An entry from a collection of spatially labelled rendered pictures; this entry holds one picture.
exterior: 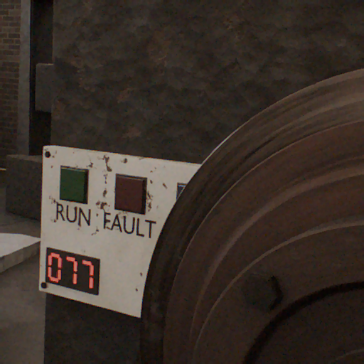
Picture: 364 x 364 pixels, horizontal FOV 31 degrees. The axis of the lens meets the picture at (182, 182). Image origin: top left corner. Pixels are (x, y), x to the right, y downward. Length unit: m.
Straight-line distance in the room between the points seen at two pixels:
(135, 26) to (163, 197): 0.19
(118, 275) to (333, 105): 0.37
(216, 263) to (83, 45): 0.38
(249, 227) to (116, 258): 0.31
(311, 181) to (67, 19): 0.43
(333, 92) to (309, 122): 0.03
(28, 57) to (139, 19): 5.69
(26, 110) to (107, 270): 5.71
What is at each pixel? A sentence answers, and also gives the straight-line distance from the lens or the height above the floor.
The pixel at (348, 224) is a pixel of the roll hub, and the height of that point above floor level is 1.25.
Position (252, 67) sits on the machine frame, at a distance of 0.66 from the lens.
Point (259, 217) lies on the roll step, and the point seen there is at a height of 1.23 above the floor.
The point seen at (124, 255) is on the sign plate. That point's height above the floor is 1.13.
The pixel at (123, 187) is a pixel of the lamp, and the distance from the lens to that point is 0.72.
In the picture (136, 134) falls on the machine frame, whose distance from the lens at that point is 0.73.
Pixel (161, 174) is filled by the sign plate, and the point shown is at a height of 1.23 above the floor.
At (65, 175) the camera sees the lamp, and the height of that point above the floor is 1.21.
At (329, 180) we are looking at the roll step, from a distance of 0.44.
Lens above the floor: 1.32
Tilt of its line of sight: 9 degrees down
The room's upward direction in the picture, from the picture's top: 4 degrees clockwise
